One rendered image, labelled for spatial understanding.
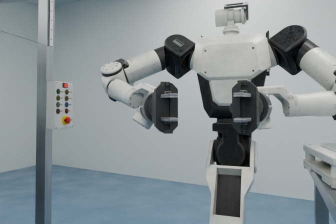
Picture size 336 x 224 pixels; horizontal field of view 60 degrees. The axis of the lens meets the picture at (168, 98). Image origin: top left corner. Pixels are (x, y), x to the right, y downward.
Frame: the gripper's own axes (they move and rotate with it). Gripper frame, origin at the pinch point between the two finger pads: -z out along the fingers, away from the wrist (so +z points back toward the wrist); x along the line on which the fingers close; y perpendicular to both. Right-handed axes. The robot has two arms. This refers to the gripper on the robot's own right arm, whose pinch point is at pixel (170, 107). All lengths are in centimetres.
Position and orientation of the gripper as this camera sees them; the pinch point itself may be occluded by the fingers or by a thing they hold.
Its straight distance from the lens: 67.5
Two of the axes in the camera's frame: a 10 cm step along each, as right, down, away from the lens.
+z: -2.4, 0.3, 9.7
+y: -9.7, -0.1, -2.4
